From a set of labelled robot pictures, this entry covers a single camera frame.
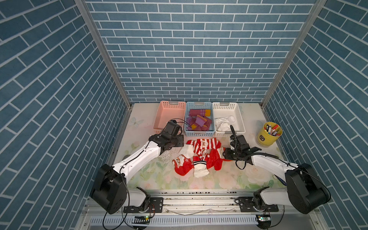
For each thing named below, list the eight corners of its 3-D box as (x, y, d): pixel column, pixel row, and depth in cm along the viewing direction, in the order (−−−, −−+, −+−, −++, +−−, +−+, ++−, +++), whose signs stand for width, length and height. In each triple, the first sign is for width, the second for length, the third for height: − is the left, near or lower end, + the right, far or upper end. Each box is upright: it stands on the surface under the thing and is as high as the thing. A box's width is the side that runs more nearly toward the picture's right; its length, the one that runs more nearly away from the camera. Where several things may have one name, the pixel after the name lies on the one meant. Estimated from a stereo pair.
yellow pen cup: (254, 144, 99) (262, 132, 88) (259, 132, 106) (267, 120, 95) (269, 151, 96) (280, 140, 85) (273, 138, 103) (283, 126, 91)
